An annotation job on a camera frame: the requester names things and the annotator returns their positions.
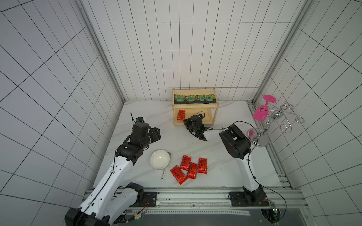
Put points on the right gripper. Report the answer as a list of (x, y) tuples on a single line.
[(196, 129)]

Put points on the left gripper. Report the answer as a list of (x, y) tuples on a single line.
[(155, 134)]

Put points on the red tea bag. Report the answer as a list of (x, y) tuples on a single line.
[(186, 160), (193, 170), (178, 174), (181, 115), (202, 166)]

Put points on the wooden two-tier shelf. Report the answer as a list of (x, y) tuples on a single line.
[(209, 111)]

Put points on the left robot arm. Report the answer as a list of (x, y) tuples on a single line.
[(102, 207)]

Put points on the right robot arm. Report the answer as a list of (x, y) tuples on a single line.
[(237, 145)]

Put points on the white bowl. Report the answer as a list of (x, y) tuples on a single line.
[(160, 159)]

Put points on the chrome cup rack stand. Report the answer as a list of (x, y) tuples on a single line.
[(260, 138)]

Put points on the pink plastic wine glass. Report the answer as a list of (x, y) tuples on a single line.
[(263, 110)]

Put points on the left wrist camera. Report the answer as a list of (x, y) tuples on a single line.
[(139, 120)]

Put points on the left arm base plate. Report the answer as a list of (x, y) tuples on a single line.
[(147, 199)]

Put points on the aluminium rail frame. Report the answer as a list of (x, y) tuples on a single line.
[(215, 200)]

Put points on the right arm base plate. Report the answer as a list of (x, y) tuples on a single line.
[(242, 199)]

